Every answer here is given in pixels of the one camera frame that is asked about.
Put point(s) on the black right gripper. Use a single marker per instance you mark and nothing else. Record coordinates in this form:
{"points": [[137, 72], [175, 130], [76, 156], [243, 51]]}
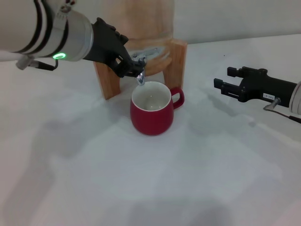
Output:
{"points": [[265, 89]]}

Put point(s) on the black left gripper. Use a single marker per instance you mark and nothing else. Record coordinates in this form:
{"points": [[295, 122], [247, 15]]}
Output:
{"points": [[105, 44]]}

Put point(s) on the chrome faucet with lever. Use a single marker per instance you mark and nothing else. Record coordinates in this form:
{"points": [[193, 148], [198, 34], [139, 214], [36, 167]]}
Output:
{"points": [[141, 78]]}

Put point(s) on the red cup white inside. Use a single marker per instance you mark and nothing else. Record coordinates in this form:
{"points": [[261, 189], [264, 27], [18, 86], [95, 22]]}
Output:
{"points": [[152, 120]]}

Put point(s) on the wooden dispenser stand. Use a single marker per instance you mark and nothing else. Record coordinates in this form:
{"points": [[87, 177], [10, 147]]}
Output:
{"points": [[175, 66]]}

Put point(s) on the glass water dispenser jar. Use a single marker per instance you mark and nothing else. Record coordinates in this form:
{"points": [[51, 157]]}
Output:
{"points": [[150, 21]]}

